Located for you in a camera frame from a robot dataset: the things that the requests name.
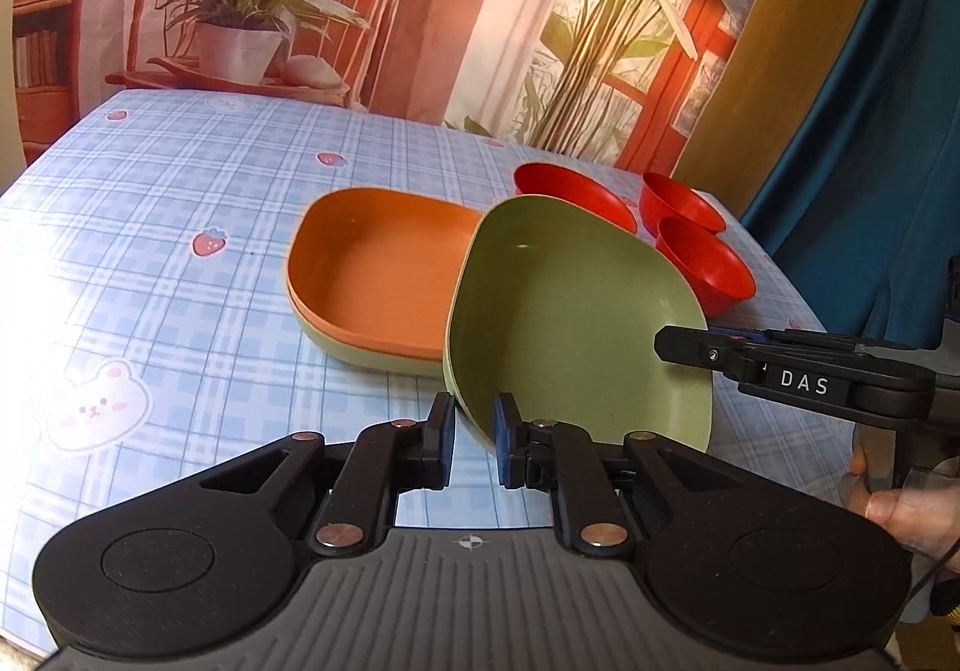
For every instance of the person's right hand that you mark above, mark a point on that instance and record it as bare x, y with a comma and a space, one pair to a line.
911, 510

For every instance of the green plate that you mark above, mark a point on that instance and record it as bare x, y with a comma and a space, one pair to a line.
577, 296
352, 352

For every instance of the red bowl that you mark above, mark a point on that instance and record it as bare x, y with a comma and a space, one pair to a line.
682, 199
581, 191
709, 262

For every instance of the printed backdrop cloth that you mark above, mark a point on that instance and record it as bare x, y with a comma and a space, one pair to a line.
465, 4

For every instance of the orange plate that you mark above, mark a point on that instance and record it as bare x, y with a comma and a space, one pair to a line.
375, 266

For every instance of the blue plaid tablecloth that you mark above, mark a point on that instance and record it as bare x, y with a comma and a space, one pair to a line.
150, 229

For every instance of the yellow curtain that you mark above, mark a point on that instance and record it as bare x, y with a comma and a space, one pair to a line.
757, 79

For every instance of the blue curtain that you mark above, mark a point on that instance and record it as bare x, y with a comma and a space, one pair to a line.
862, 116

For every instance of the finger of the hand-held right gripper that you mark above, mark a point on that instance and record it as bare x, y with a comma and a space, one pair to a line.
731, 332
694, 349

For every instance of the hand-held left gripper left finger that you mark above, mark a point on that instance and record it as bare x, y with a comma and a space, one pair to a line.
445, 437

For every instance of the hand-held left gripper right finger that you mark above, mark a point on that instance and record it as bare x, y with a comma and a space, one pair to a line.
504, 446

